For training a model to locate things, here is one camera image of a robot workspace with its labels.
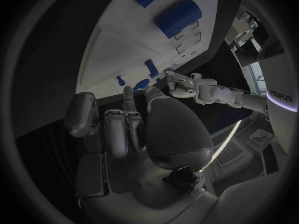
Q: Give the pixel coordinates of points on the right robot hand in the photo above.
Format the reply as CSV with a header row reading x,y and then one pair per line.
x,y
175,127

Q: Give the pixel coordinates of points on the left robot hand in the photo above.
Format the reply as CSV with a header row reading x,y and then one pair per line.
x,y
181,86

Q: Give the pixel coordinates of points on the blue plug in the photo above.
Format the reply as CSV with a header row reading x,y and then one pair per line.
x,y
141,83

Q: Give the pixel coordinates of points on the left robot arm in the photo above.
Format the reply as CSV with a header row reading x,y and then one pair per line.
x,y
219,93

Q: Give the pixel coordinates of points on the white task board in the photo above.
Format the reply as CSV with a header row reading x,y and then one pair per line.
x,y
130,46

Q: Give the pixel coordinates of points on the tiny blue block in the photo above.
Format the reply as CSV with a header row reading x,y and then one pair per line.
x,y
158,80

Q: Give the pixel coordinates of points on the small blue peg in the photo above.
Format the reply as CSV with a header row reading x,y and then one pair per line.
x,y
120,81

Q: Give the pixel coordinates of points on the thick blue cylinder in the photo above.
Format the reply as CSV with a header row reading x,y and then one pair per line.
x,y
178,17

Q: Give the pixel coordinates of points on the workshop desk with screens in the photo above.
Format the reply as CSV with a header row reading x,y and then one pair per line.
x,y
245,41

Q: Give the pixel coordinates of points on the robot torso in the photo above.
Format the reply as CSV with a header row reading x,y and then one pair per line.
x,y
280,89

